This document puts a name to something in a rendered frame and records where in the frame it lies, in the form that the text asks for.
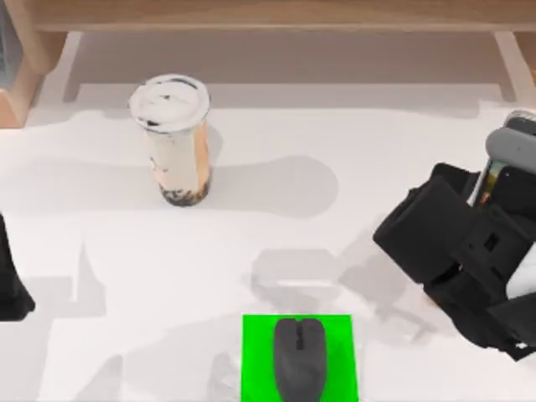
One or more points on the pale grey rounded box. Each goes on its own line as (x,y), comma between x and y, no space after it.
(513,148)

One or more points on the dark grey computer mouse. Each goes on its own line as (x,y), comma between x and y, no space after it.
(299,364)

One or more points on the green mouse pad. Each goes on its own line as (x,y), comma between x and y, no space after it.
(257,360)

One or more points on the wooden shelf unit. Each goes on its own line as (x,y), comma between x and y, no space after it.
(251,14)

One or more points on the bubble tea cup white lid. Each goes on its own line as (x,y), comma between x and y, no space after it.
(176,138)

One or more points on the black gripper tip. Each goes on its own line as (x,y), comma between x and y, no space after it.
(10,285)

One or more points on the grey cabinet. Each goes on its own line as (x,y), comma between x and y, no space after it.
(7,50)

